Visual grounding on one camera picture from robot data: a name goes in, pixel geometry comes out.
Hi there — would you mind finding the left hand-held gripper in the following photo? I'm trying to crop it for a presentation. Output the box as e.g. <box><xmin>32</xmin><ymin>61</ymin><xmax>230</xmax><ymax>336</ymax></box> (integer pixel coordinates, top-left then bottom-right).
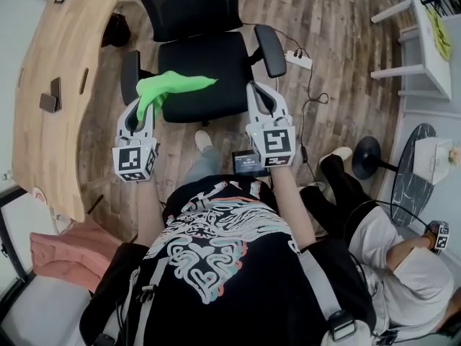
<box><xmin>112</xmin><ymin>97</ymin><xmax>159</xmax><ymax>184</ymax></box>

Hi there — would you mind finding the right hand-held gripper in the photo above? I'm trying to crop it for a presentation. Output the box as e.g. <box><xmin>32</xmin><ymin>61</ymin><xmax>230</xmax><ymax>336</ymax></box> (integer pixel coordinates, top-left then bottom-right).
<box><xmin>246</xmin><ymin>81</ymin><xmax>296</xmax><ymax>169</ymax></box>

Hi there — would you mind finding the black office chair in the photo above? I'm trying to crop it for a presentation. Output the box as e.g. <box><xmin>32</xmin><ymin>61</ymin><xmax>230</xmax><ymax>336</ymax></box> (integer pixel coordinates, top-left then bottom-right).
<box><xmin>120</xmin><ymin>0</ymin><xmax>288</xmax><ymax>128</ymax></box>

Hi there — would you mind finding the person's right forearm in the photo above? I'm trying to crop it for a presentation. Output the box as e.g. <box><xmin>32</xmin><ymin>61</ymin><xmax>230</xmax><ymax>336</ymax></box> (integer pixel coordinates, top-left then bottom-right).
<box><xmin>268</xmin><ymin>164</ymin><xmax>318</xmax><ymax>254</ymax></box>

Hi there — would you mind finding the person's left forearm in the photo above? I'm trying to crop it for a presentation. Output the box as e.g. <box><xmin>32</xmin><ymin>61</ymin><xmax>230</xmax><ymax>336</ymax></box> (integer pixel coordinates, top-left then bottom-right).
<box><xmin>135</xmin><ymin>173</ymin><xmax>164</xmax><ymax>249</ymax></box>

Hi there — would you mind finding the yellow green cloth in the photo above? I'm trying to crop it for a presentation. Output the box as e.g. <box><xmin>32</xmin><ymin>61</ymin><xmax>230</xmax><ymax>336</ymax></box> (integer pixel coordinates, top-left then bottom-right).
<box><xmin>426</xmin><ymin>6</ymin><xmax>452</xmax><ymax>61</ymax></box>

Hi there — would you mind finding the black screen device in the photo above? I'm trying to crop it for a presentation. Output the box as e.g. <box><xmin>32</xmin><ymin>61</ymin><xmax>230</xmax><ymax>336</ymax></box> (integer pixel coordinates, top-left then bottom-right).
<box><xmin>231</xmin><ymin>150</ymin><xmax>270</xmax><ymax>178</ymax></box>

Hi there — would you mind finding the white power strip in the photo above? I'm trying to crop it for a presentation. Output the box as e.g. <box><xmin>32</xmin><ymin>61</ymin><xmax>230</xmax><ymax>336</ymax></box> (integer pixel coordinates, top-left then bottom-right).
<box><xmin>285</xmin><ymin>50</ymin><xmax>314</xmax><ymax>70</ymax></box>

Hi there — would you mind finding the person's white shoe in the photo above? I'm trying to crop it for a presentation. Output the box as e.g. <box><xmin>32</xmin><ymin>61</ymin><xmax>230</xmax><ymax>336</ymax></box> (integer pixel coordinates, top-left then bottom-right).
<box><xmin>194</xmin><ymin>129</ymin><xmax>215</xmax><ymax>154</ymax></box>

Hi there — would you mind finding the person's jeans leg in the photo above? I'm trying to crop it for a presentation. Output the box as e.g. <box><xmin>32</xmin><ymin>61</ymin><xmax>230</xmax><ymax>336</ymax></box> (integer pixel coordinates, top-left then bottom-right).
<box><xmin>183</xmin><ymin>145</ymin><xmax>232</xmax><ymax>187</ymax></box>

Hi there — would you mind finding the dark phone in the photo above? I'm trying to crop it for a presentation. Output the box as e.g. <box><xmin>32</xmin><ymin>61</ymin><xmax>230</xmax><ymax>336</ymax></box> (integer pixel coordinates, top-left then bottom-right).
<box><xmin>50</xmin><ymin>76</ymin><xmax>63</xmax><ymax>110</ymax></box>

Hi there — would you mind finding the dark brown wallet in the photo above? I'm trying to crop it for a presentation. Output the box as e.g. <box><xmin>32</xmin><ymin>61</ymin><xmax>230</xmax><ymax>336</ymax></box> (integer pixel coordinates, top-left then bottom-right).
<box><xmin>39</xmin><ymin>92</ymin><xmax>59</xmax><ymax>114</ymax></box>

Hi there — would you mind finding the black bag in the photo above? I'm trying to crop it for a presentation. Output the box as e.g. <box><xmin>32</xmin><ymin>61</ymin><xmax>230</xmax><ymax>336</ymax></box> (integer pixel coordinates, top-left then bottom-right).
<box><xmin>101</xmin><ymin>12</ymin><xmax>131</xmax><ymax>49</ymax></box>

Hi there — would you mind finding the curved wooden desk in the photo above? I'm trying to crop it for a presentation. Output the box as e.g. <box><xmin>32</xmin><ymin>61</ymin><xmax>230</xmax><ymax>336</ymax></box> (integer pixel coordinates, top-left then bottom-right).
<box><xmin>12</xmin><ymin>0</ymin><xmax>135</xmax><ymax>223</ymax></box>

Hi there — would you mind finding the pink cushion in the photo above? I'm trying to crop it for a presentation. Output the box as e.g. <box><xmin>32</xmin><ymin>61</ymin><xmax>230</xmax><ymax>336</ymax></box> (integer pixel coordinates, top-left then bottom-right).
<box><xmin>30</xmin><ymin>217</ymin><xmax>124</xmax><ymax>296</ymax></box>

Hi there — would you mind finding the round black marble table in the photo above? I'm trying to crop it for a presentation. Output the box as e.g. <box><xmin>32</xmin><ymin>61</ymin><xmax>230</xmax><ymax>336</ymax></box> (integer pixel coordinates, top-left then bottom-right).
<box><xmin>352</xmin><ymin>122</ymin><xmax>448</xmax><ymax>229</ymax></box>

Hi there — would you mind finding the white perforated box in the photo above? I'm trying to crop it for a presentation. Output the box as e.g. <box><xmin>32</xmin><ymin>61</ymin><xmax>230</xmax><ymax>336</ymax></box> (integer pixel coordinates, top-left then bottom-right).
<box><xmin>411</xmin><ymin>138</ymin><xmax>454</xmax><ymax>186</ymax></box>

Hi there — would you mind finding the person's black printed shirt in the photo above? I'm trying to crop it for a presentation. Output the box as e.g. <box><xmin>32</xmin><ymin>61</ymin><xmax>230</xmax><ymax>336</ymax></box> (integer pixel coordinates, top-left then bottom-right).
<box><xmin>79</xmin><ymin>174</ymin><xmax>378</xmax><ymax>346</ymax></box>

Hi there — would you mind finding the grey harness strap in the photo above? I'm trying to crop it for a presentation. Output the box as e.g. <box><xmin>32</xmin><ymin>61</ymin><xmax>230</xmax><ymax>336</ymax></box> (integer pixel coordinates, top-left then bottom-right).
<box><xmin>297</xmin><ymin>249</ymin><xmax>372</xmax><ymax>346</ymax></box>
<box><xmin>131</xmin><ymin>259</ymin><xmax>165</xmax><ymax>346</ymax></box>

